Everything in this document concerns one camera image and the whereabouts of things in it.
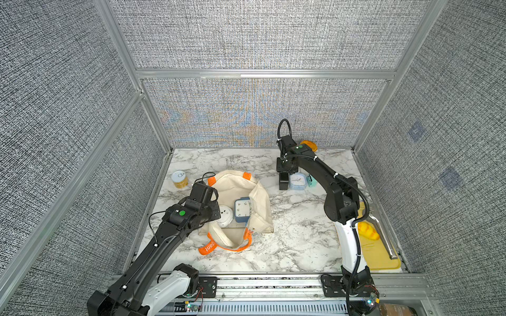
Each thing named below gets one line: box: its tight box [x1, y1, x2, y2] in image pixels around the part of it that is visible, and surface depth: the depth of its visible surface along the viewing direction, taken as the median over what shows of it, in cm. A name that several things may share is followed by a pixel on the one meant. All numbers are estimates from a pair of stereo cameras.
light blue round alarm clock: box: [288, 172, 308, 191], surface depth 102 cm
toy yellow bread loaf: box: [357, 221, 380, 241], surface depth 87 cm
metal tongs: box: [368, 213, 398, 261], surface depth 83 cm
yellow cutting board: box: [357, 202, 402, 271], surface depth 85 cm
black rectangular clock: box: [279, 171, 290, 191], surface depth 99 cm
